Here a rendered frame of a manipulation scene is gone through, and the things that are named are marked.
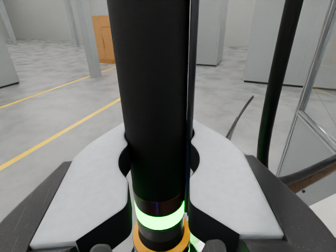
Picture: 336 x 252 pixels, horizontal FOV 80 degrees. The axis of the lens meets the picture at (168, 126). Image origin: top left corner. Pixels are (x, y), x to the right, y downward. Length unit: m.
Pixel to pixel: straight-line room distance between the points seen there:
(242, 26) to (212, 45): 5.13
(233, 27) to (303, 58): 7.09
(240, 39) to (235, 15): 1.17
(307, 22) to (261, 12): 0.95
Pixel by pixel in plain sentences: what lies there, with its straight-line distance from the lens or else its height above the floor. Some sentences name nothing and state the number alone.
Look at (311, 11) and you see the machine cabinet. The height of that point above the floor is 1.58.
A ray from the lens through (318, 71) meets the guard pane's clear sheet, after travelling 1.51.
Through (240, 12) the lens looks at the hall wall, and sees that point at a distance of 12.22.
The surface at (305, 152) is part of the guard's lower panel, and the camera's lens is 1.53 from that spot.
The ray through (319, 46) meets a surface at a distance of 1.52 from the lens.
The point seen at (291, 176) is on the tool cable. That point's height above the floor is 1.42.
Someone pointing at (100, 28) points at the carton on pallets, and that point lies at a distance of 8.38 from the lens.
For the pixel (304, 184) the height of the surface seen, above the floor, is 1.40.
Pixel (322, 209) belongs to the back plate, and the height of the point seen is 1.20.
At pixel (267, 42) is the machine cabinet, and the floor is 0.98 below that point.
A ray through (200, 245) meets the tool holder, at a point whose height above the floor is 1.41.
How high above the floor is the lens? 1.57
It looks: 29 degrees down
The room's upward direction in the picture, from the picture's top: 1 degrees counter-clockwise
